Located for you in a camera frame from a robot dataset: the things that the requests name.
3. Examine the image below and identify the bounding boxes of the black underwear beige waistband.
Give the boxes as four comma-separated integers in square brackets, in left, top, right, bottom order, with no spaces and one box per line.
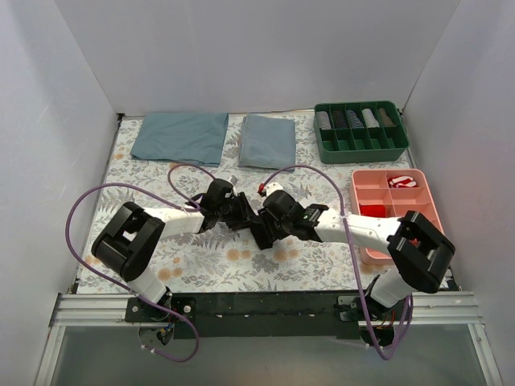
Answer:
[247,212,274,248]

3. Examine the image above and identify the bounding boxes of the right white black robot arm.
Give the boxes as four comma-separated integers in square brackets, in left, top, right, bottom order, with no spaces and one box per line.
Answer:
[253,187,455,320]

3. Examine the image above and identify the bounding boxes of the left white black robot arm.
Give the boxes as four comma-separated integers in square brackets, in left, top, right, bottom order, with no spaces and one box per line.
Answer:
[91,179,258,322]

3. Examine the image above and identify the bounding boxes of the floral patterned table mat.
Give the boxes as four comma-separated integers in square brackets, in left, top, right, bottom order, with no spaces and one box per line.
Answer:
[78,110,450,294]

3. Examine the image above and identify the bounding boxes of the teal folded cloth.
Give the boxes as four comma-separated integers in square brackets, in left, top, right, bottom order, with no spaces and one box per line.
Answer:
[130,112,229,167]

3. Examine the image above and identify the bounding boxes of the grey blue folded cloth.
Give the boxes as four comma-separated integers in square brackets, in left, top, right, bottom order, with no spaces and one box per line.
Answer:
[238,113,296,170]

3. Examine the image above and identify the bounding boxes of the pink divided organizer box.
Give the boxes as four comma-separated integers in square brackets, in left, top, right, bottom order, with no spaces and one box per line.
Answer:
[348,168,446,265]

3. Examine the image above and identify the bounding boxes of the white striped rolled sock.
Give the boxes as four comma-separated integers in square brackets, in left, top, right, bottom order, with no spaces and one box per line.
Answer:
[315,111,332,130]

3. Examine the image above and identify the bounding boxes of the green divided organizer box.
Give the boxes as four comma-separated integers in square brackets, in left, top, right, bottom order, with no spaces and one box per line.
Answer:
[313,101,410,164]

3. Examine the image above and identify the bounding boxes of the black rolled sock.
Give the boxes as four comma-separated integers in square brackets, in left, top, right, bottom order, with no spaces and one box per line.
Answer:
[331,110,348,129]

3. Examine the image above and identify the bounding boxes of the red white striped rolled garment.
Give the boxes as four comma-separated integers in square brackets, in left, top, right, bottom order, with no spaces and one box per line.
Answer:
[387,175,418,189]

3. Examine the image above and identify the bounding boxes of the blue striped rolled sock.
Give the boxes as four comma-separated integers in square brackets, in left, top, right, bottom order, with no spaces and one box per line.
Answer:
[346,109,365,129]

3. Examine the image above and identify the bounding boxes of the grey white rolled sock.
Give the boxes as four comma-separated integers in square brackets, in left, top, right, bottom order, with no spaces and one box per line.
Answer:
[362,108,380,128]

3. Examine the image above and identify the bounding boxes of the brown rolled sock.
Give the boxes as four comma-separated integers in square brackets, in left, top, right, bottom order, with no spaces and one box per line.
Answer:
[377,107,396,127]

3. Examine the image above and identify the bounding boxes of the aluminium frame rail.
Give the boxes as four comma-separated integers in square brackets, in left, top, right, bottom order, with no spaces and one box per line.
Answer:
[51,291,484,326]

